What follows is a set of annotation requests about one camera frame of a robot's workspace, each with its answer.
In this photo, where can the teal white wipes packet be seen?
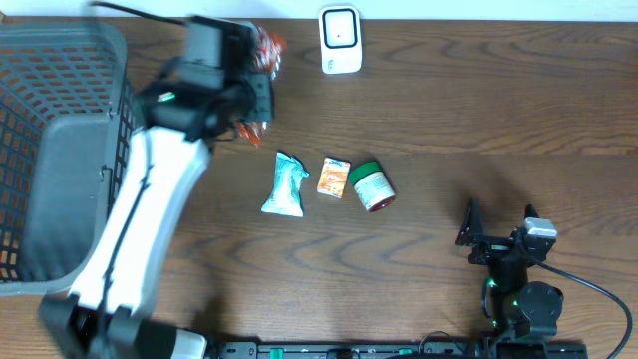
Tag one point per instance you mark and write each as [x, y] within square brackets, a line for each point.
[285, 197]

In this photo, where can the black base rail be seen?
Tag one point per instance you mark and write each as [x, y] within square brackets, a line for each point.
[433, 348]

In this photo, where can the green lid white jar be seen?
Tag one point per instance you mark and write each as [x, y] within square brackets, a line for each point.
[371, 186]

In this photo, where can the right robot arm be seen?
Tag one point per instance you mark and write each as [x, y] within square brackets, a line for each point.
[524, 313]

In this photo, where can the orange Kleenex tissue pack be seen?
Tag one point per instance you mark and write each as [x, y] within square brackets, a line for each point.
[333, 177]

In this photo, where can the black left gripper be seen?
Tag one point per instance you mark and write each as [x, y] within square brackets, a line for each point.
[264, 95]

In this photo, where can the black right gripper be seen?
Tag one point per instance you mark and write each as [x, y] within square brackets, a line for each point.
[472, 233]

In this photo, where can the red white snack packet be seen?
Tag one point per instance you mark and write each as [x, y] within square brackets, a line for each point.
[267, 61]

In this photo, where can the grey plastic mesh basket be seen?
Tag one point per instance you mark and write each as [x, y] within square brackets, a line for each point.
[66, 119]

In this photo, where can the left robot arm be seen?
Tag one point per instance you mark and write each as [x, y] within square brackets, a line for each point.
[107, 312]

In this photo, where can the white barcode scanner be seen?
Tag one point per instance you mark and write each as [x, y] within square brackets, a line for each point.
[340, 40]

